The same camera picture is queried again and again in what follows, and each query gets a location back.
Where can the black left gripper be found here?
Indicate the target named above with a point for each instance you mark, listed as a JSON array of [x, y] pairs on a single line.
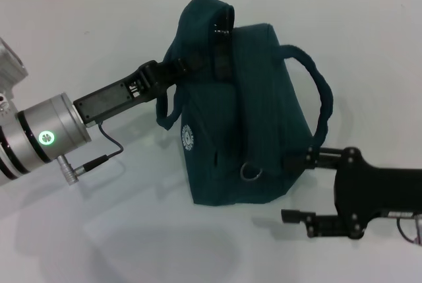
[[112, 96]]

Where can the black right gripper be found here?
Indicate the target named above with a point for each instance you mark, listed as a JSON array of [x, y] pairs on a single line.
[[379, 190]]

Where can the dark teal fabric lunch bag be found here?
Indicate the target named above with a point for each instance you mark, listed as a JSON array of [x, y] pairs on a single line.
[[250, 114]]

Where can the silver head camera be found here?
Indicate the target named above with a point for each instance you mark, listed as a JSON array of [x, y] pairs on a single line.
[[10, 65]]

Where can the grey head camera bracket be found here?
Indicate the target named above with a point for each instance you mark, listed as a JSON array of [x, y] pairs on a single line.
[[4, 105]]

